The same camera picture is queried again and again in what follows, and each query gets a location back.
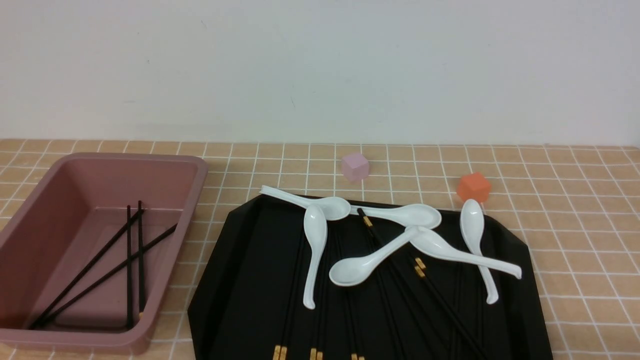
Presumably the white ceramic spoon top left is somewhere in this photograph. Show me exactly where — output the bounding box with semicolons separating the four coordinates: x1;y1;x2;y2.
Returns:
259;185;352;221

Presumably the white ceramic spoon long right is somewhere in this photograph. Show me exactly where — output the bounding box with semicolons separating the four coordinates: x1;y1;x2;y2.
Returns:
405;227;522;280

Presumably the white ceramic spoon top centre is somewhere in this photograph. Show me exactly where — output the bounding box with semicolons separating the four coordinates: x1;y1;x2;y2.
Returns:
349;203;442;229

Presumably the black chopstick in bin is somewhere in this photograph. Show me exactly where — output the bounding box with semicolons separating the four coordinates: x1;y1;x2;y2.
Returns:
39;223;178;327
28;207;146;330
126;205;134;330
137;200;147;319

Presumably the white ceramic spoon far right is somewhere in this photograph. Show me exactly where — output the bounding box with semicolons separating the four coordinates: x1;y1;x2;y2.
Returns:
459;198;499;305

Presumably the black gold-tipped chopstick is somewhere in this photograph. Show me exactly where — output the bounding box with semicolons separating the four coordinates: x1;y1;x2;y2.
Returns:
314;309;327;360
335;235;365;360
278;298;297;360
309;246;330;360
272;234;307;360

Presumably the black gold-banded chopstick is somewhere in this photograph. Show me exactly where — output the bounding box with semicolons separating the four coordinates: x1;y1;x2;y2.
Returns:
414;263;489;360
414;256;476;356
356;208;451;360

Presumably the white ceramic spoon vertical left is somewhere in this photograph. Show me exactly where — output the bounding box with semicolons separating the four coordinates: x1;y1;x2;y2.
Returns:
302;204;328;310

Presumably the pink cube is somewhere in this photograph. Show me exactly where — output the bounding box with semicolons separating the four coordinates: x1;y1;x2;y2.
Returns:
340;152;370;183

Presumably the black octagonal tray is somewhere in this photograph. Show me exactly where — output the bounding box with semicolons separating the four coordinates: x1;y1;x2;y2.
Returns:
188;194;554;360

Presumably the orange cube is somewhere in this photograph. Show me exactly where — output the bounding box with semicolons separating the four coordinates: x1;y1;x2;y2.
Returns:
456;172;492;203

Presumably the pink plastic bin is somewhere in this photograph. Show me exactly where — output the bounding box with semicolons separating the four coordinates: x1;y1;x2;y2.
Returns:
0;152;208;354

